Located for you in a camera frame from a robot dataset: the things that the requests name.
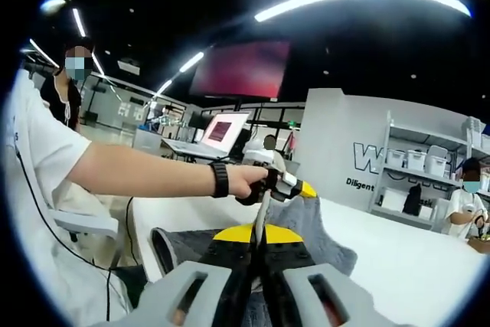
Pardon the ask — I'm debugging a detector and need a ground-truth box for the row of white storage bins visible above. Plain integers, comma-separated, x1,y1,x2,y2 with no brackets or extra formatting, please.
385,116,490,195

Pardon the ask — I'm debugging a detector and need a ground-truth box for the brown wicker basket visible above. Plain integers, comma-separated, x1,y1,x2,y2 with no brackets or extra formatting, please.
467,237,490,255

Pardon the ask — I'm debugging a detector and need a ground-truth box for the black bag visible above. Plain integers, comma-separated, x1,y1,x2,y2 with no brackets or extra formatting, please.
402,184,422,216

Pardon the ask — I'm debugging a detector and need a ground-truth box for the white box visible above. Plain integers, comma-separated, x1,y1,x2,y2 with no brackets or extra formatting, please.
382,187,407,212

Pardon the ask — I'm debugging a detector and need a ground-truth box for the large red hanging screen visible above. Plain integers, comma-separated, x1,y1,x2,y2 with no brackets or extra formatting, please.
188,40,291,99

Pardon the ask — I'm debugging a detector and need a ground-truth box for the white chair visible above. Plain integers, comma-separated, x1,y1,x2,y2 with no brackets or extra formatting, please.
51,207,119,242

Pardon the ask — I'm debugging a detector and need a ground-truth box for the pink hanging garment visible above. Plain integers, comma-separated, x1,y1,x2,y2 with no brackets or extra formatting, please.
285,131,302,159

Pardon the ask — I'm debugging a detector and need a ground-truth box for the person's left hand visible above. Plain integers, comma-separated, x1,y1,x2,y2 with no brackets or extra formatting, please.
227,164,271,202

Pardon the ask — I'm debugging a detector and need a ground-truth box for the grey metal shelf rack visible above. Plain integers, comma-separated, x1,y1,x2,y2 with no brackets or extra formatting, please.
369,110,490,225

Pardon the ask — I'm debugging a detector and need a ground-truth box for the black cable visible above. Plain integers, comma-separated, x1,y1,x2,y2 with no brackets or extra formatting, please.
124,196,136,263
15,149,113,322

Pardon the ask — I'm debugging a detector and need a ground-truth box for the white open laptop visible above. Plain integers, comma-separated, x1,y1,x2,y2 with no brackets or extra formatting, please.
160,111,252,160

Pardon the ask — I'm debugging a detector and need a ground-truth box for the grey towel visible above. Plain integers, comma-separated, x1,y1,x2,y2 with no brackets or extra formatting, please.
151,188,359,327

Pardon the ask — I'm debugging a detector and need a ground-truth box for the black wristband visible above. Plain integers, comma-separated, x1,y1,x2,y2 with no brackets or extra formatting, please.
208,162,230,198

